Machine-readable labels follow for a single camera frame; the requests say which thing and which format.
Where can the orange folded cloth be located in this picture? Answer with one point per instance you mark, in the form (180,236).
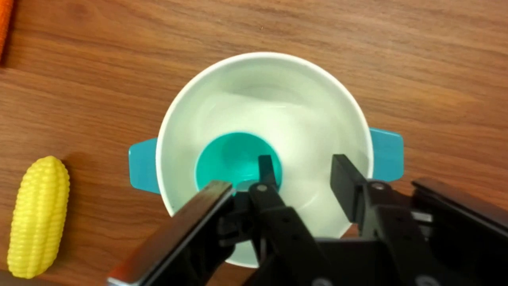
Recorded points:
(4,26)

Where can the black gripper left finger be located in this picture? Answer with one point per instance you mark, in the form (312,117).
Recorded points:
(275,223)

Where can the yellow toy corn cob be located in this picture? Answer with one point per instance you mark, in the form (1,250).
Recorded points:
(40,217)

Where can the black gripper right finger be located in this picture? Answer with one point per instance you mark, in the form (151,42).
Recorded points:
(370,212)

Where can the white and green pot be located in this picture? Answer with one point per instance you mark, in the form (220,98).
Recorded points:
(275,105)

